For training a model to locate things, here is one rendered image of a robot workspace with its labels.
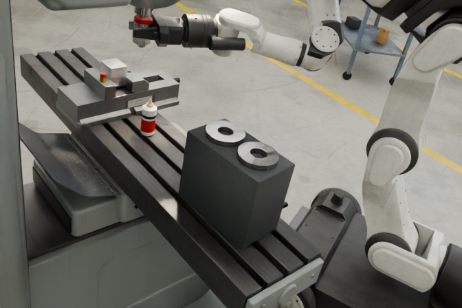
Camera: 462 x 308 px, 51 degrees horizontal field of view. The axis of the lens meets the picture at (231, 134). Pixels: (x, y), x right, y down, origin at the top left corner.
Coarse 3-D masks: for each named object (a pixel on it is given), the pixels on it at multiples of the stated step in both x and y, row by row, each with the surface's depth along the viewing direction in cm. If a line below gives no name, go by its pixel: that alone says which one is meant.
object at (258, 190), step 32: (224, 128) 108; (192, 160) 108; (224, 160) 100; (256, 160) 99; (288, 160) 103; (192, 192) 111; (224, 192) 103; (256, 192) 96; (224, 224) 106; (256, 224) 103
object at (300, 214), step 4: (300, 208) 207; (304, 208) 207; (308, 208) 208; (300, 212) 204; (304, 212) 205; (296, 216) 202; (300, 216) 202; (304, 216) 203; (292, 220) 199; (296, 220) 200; (300, 220) 200; (292, 224) 197; (296, 224) 197
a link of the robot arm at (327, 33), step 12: (312, 0) 136; (324, 0) 134; (336, 0) 136; (312, 12) 135; (324, 12) 133; (336, 12) 134; (312, 24) 135; (324, 24) 130; (336, 24) 130; (312, 36) 127; (324, 36) 128; (336, 36) 128; (324, 48) 126; (336, 48) 128
